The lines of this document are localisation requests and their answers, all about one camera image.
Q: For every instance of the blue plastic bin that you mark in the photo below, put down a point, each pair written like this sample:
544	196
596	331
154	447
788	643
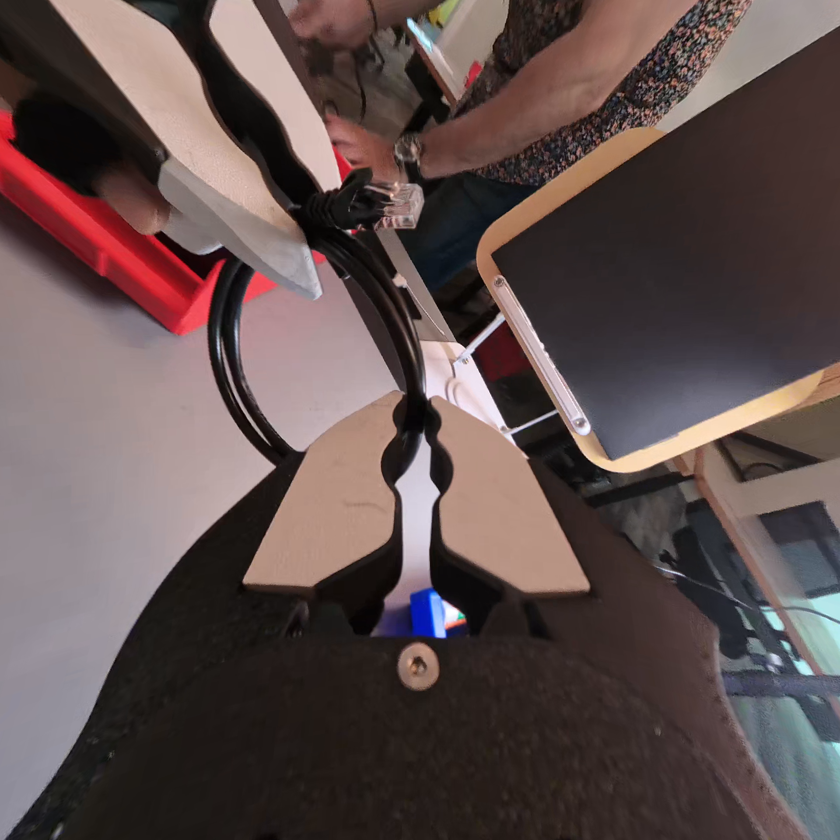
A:
430	613

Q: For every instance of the black board with wooden rim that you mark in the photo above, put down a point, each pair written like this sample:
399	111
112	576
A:
656	275

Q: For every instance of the person's left hand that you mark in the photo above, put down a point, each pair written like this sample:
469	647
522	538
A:
134	200

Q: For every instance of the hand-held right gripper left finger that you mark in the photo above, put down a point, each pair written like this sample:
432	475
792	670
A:
328	512

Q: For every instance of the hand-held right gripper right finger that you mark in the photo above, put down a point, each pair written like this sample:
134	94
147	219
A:
505	518

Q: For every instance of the pale wooden frame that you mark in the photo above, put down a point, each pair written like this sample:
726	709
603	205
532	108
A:
741	499

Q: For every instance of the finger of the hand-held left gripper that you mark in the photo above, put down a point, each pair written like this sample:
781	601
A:
197	151
275	72

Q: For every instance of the red plastic bin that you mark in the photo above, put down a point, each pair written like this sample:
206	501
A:
131	262

